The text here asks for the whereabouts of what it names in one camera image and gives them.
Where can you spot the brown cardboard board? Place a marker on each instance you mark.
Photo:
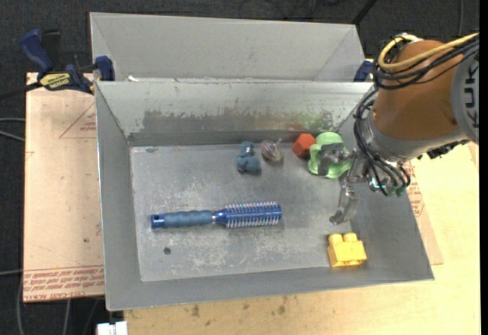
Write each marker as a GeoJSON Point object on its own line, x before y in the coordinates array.
{"type": "Point", "coordinates": [61, 181]}

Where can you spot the grey metal bin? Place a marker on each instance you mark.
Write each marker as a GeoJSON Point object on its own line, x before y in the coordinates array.
{"type": "Point", "coordinates": [213, 188]}

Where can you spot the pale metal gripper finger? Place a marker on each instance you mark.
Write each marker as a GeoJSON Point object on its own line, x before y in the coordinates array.
{"type": "Point", "coordinates": [330, 158]}
{"type": "Point", "coordinates": [347, 203]}

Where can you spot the yellow toy brick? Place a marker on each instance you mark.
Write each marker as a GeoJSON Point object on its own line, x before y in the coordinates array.
{"type": "Point", "coordinates": [347, 251]}

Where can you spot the blue-grey toy animal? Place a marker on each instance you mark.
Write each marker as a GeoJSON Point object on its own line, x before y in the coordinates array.
{"type": "Point", "coordinates": [248, 163]}

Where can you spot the blue hairbrush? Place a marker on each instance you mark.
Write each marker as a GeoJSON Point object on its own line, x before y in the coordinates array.
{"type": "Point", "coordinates": [213, 216]}

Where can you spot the black cylinder on white bracket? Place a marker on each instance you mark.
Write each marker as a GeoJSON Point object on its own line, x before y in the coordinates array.
{"type": "Point", "coordinates": [439, 151]}

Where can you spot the red block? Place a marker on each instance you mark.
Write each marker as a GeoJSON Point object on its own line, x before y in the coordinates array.
{"type": "Point", "coordinates": [303, 145]}

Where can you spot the multicoloured spinning top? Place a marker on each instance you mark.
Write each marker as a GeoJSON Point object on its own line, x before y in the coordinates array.
{"type": "Point", "coordinates": [271, 151]}

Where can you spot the light green cup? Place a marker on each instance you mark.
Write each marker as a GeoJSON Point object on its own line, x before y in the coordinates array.
{"type": "Point", "coordinates": [328, 139]}

